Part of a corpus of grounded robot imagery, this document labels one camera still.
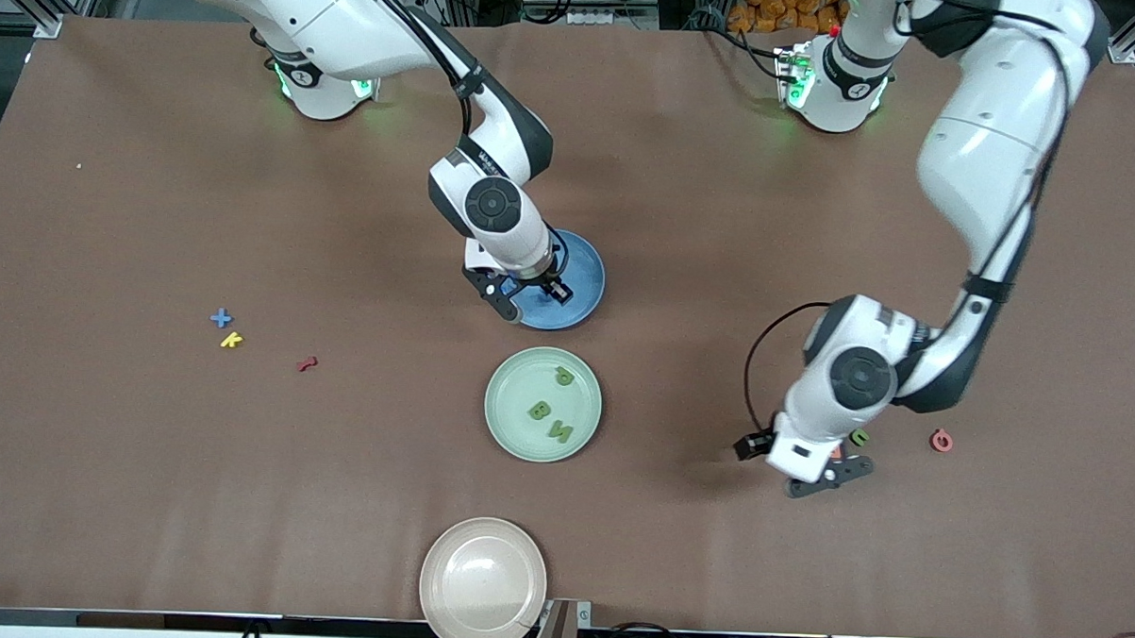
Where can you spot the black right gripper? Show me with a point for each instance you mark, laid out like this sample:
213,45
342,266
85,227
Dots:
549,282

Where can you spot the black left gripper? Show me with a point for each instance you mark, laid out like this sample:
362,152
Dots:
750,445

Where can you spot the green foam letter P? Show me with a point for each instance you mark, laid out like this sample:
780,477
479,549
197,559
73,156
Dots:
564,376

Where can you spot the green foam letter B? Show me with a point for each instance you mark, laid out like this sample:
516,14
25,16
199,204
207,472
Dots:
539,411

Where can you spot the green foam letter N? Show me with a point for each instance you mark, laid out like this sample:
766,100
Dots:
561,433

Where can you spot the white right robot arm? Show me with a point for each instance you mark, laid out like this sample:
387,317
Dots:
351,19

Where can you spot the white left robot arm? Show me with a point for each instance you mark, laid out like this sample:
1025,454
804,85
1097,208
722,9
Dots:
989,154

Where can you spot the blue round plate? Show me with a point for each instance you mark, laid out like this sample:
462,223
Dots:
588,282

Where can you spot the pale green round plate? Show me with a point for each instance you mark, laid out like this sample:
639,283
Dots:
518,393

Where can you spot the green foam letter U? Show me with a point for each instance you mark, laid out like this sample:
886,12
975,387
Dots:
861,436

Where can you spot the brown table cover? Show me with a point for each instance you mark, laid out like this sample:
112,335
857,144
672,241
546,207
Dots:
648,171

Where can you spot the pink foam letter G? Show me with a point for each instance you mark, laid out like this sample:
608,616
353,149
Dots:
942,441

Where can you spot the small red foam letter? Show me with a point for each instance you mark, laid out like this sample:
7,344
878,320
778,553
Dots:
307,364

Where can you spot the beige round plate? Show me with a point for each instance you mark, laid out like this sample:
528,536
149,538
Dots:
483,585

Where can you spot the yellow foam letter K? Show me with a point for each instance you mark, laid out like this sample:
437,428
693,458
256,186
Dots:
232,339

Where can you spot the blue foam plus sign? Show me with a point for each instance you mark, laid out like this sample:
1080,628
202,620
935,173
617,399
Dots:
220,318

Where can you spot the pile of orange objects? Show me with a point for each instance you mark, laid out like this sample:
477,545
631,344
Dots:
786,10

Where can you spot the grey metal mount bracket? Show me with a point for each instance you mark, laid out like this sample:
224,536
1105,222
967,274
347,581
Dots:
561,630

